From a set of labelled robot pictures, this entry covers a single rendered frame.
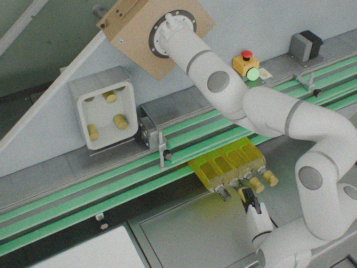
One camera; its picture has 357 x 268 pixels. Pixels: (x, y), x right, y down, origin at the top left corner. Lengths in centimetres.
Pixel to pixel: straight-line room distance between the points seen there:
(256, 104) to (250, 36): 62
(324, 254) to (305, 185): 62
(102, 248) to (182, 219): 28
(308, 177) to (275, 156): 85
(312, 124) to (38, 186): 86
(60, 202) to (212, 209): 52
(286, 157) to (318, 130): 80
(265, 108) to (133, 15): 43
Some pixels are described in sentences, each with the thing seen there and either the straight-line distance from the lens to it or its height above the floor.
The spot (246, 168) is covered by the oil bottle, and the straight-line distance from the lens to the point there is 137.
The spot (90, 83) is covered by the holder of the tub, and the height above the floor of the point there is 79.
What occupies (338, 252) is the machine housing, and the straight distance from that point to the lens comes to 147.
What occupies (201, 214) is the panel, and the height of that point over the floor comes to 108.
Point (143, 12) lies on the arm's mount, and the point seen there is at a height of 86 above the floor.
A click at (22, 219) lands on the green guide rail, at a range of 132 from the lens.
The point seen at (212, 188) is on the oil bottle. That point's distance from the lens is 133.
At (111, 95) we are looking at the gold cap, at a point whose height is 81.
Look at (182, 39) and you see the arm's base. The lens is 109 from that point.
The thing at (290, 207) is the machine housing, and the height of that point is 119.
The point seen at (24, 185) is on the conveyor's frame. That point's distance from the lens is 137.
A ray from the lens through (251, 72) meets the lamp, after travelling 146.
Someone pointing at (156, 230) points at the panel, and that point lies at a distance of 140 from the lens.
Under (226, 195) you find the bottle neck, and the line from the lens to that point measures 131.
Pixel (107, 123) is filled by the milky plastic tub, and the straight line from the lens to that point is 137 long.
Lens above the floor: 175
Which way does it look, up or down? 39 degrees down
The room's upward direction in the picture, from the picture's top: 142 degrees clockwise
